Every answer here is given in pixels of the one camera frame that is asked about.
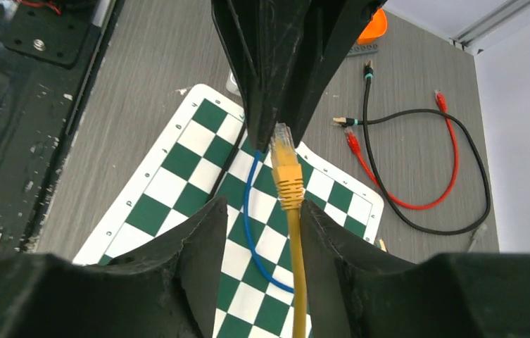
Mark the orange toy on grey plate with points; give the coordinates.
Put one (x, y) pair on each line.
(366, 42)

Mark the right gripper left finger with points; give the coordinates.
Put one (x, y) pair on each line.
(167, 287)

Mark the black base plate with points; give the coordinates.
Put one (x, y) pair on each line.
(50, 53)

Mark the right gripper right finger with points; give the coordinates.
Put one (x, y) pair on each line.
(357, 290)

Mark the white switch box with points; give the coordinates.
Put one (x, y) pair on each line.
(231, 85)

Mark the green white chessboard mat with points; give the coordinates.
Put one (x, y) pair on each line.
(174, 180)

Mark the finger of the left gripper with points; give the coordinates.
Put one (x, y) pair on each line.
(284, 53)

